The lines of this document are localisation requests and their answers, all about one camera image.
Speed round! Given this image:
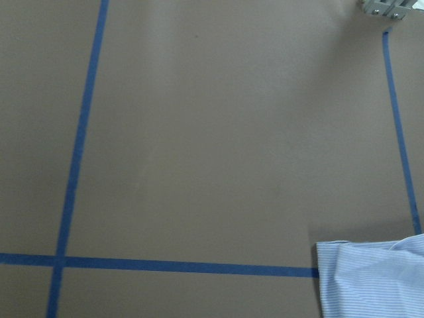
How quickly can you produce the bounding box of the blue striped button-up shirt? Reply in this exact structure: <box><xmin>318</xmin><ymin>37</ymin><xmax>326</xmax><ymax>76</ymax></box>
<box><xmin>316</xmin><ymin>235</ymin><xmax>423</xmax><ymax>317</ymax></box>

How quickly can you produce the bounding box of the aluminium frame post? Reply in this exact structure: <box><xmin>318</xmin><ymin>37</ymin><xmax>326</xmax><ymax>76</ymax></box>
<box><xmin>359</xmin><ymin>0</ymin><xmax>420</xmax><ymax>20</ymax></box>

